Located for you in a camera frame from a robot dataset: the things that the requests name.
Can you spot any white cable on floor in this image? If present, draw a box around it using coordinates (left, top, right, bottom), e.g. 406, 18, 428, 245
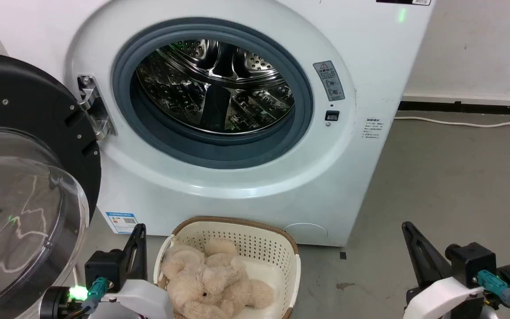
394, 116, 510, 128

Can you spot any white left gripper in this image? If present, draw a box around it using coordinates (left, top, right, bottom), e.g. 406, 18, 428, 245
88, 223, 174, 319

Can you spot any beige plush teddy bear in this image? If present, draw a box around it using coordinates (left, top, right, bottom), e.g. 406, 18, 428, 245
161, 257, 275, 319

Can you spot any metal door hinge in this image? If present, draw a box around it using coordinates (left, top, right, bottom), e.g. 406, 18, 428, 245
77, 75, 117, 141

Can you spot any cream perforated laundry basket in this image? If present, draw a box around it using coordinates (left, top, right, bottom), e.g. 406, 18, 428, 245
154, 216, 301, 319

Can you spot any grey warning sticker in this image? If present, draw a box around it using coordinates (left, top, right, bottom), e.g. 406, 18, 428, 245
313, 60, 345, 102

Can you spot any blue white energy label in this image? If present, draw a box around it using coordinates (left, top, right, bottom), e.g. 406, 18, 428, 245
105, 211, 139, 234

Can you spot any white text sticker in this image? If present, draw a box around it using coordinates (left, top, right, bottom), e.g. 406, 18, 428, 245
362, 117, 384, 140

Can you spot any round drain filter cover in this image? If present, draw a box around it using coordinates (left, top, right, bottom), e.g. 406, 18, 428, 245
283, 222, 329, 245

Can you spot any teal gripper cable plug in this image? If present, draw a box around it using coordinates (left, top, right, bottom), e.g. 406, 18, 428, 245
81, 277, 109, 312
477, 270, 510, 308

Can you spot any teal left gripper cable plug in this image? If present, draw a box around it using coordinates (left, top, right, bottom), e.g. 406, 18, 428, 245
81, 277, 109, 312

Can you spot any grey rubber door gasket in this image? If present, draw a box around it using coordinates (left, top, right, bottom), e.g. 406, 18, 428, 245
112, 17, 314, 170

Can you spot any white front-load washing machine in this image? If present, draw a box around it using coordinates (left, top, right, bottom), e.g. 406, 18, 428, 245
0, 0, 436, 247

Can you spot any washer door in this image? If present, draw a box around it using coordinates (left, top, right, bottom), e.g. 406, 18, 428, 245
0, 51, 102, 319

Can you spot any steel washing machine drum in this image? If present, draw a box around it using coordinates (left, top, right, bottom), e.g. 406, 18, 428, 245
135, 39, 296, 135

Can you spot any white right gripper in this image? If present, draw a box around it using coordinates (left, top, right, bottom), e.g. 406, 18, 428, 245
402, 222, 487, 319

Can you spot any teal right gripper cable plug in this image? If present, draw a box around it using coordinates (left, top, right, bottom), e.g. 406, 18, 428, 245
477, 270, 510, 308

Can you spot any beige plush toy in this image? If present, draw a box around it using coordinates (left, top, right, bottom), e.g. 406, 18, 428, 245
163, 238, 239, 272

